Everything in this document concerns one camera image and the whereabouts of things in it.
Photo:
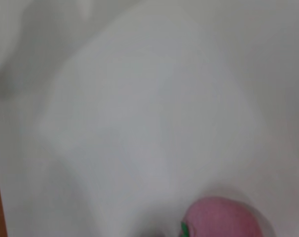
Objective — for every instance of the pink toy peach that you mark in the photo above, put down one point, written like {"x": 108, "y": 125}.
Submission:
{"x": 226, "y": 219}

